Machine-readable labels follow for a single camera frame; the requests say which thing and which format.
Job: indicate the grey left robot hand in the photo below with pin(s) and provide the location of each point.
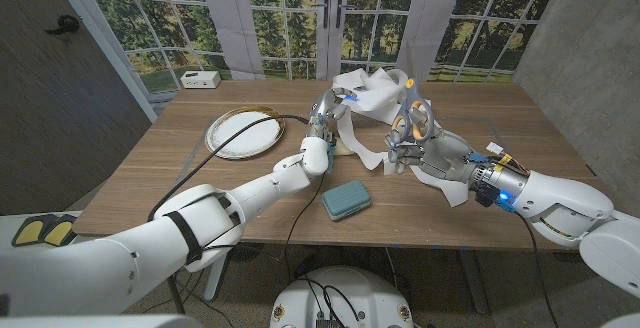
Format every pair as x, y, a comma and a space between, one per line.
327, 110

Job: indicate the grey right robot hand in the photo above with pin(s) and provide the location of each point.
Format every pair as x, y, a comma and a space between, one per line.
440, 155

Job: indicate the grey orange scissors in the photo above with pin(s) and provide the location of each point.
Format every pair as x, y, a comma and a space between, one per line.
415, 113

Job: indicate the white receipt paper strip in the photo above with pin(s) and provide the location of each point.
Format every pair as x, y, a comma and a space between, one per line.
380, 90

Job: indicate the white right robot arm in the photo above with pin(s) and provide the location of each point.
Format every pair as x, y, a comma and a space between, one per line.
585, 218

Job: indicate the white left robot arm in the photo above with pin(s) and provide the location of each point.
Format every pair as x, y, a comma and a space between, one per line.
175, 238

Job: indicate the yellow sponge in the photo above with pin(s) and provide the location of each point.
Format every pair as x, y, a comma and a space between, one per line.
344, 149

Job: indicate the gold rimmed paper plate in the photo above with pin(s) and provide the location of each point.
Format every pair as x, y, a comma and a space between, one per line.
245, 130

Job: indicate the teal soapbox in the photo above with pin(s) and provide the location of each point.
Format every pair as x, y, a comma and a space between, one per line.
346, 199

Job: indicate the white power box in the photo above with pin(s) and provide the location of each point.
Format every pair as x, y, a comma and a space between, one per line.
200, 79

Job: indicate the grey table leg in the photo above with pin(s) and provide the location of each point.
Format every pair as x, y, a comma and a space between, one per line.
472, 283

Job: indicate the dark round floor fan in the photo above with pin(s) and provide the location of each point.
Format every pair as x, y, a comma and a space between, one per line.
247, 251

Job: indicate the white robot torso base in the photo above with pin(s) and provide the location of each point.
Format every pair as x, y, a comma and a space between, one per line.
350, 293

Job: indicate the printed window backdrop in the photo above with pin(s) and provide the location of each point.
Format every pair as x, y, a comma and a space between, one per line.
165, 28

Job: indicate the white table leg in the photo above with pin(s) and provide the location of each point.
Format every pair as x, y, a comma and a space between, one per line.
215, 280

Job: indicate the yellow black foot pad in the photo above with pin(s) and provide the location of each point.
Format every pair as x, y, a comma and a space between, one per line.
62, 230
30, 230

